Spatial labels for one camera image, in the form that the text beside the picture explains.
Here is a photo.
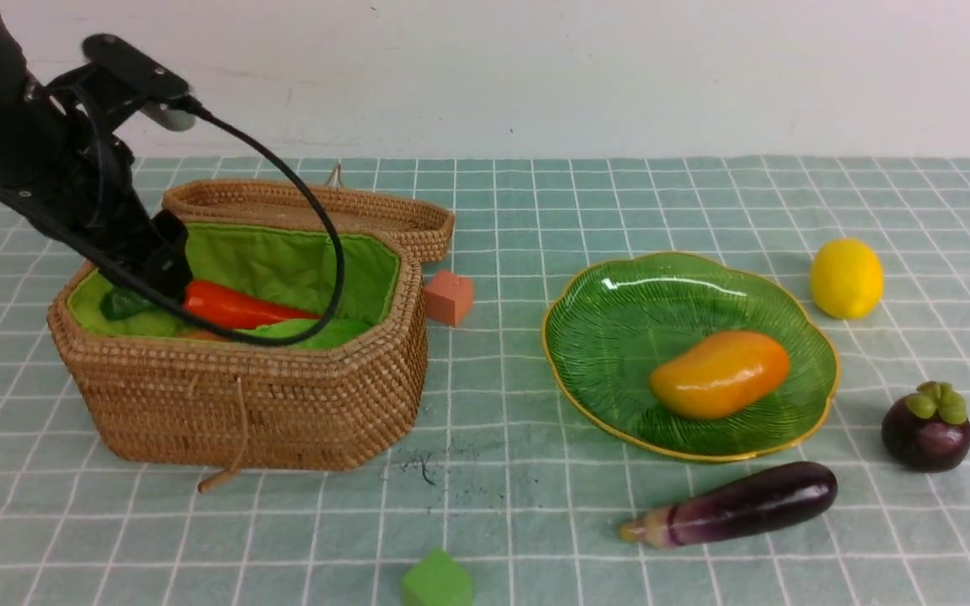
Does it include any green glass leaf plate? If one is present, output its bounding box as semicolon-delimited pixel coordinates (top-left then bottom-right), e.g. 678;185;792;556
541;252;842;464

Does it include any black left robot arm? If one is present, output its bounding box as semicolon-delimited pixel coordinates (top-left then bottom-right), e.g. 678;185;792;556
0;13;194;303

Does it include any yellow toy lemon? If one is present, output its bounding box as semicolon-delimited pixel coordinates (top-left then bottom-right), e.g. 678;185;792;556
809;238;884;321

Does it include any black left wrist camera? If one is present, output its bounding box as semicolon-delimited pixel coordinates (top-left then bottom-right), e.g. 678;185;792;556
81;34;196;133

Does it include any woven wicker basket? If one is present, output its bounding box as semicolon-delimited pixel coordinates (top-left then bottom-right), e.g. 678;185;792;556
47;224;428;470

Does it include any woven wicker basket lid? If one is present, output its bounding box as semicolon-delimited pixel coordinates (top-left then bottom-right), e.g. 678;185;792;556
163;178;456;263

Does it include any purple toy mangosteen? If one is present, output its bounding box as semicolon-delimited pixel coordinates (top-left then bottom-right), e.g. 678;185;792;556
881;380;970;473

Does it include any green foam cube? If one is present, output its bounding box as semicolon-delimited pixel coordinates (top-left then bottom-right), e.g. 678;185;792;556
401;549;474;606

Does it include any purple toy eggplant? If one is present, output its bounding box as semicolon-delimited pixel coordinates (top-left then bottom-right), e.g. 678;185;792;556
617;461;838;550

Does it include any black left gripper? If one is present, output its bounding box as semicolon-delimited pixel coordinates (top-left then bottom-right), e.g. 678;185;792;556
0;72;193;300

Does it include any orange yellow toy mango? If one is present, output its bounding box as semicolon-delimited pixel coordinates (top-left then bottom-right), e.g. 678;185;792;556
649;331;791;421

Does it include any orange toy carrot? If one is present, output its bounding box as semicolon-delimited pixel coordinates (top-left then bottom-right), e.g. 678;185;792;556
99;280;322;331

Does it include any green checkered tablecloth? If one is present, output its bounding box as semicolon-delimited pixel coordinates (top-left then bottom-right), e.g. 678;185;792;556
0;157;970;605

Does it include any orange foam cube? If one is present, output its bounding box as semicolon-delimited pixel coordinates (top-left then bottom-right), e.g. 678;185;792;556
424;269;474;327

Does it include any black left camera cable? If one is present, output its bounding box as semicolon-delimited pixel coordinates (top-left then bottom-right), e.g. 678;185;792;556
0;97;346;348

